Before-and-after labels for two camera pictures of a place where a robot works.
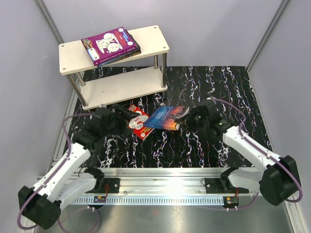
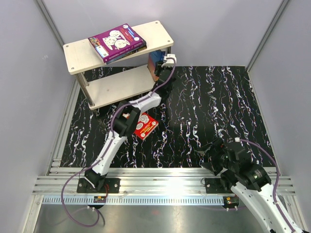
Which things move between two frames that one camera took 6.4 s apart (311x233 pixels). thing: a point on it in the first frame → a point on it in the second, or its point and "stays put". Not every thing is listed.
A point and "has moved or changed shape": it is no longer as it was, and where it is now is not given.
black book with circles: x=128 y=56 → x=134 y=51
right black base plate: x=214 y=186 stays put
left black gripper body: x=117 y=125 → x=159 y=69
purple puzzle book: x=104 y=45 has moved or changed shape
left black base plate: x=111 y=185 stays put
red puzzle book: x=136 y=124 stays put
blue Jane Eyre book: x=160 y=118 → x=154 y=57
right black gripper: x=187 y=118 → x=218 y=145
